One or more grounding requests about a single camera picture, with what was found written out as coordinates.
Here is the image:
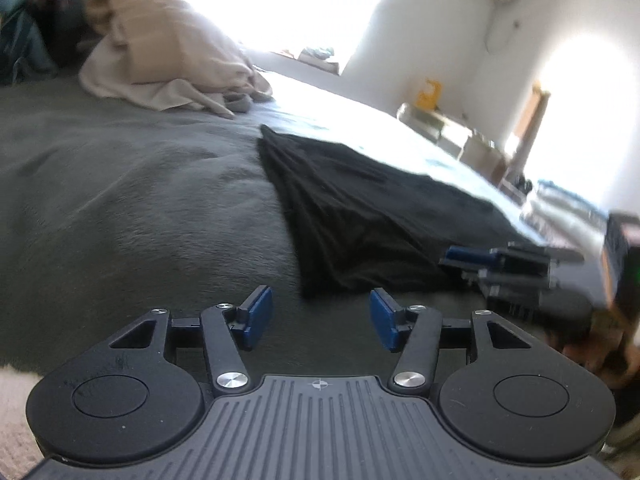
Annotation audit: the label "black t-shirt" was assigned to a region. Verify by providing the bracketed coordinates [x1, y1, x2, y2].
[257, 126, 533, 300]

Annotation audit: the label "folded clothes stack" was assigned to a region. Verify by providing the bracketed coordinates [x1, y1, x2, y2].
[521, 180, 608, 257]

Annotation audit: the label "clothes on window sill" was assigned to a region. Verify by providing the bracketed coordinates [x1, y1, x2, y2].
[296, 49, 341, 75]

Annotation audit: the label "beige clothes pile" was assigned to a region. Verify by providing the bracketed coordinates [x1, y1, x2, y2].
[79, 0, 272, 118]

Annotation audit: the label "person right hand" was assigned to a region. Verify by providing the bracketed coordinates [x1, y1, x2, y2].
[546, 310, 639, 390]

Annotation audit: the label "white low cabinet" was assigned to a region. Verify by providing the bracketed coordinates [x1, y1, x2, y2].
[396, 103, 508, 186]

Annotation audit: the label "yellow box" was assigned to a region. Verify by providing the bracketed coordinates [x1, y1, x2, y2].
[414, 78, 442, 112]

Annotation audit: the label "cardboard sheet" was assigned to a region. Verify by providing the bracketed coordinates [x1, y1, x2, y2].
[506, 81, 550, 183]

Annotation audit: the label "grey bed blanket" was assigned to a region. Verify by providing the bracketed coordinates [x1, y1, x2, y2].
[0, 66, 609, 376]

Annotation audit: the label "blue duvet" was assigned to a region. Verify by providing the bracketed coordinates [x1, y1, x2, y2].
[1, 0, 96, 86]

